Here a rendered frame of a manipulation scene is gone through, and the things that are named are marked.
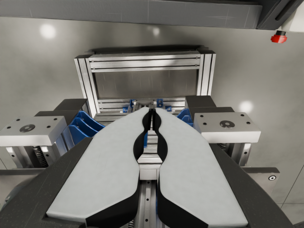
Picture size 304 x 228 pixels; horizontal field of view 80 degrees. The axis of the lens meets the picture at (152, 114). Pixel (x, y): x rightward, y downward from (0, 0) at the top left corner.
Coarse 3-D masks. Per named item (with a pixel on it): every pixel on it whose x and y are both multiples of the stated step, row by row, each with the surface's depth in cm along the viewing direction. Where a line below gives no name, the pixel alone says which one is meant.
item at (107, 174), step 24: (120, 120) 10; (144, 120) 11; (96, 144) 8; (120, 144) 8; (96, 168) 7; (120, 168) 7; (72, 192) 6; (96, 192) 6; (120, 192) 6; (48, 216) 6; (72, 216) 6; (96, 216) 6; (120, 216) 6
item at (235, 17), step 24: (0, 0) 33; (24, 0) 33; (48, 0) 33; (72, 0) 33; (96, 0) 33; (120, 0) 33; (144, 0) 33; (168, 0) 33; (192, 0) 33; (216, 0) 33; (168, 24) 35; (192, 24) 34; (216, 24) 34; (240, 24) 34
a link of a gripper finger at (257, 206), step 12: (216, 144) 9; (216, 156) 8; (228, 156) 8; (228, 168) 8; (240, 168) 8; (228, 180) 7; (240, 180) 7; (252, 180) 7; (240, 192) 7; (252, 192) 7; (264, 192) 7; (240, 204) 6; (252, 204) 6; (264, 204) 6; (276, 204) 6; (252, 216) 6; (264, 216) 6; (276, 216) 6
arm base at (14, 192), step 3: (18, 186) 46; (21, 186) 46; (15, 189) 46; (18, 189) 45; (12, 192) 45; (15, 192) 44; (9, 195) 45; (12, 195) 44; (6, 198) 45; (9, 198) 44; (6, 201) 46; (3, 204) 46; (3, 207) 45; (0, 210) 44
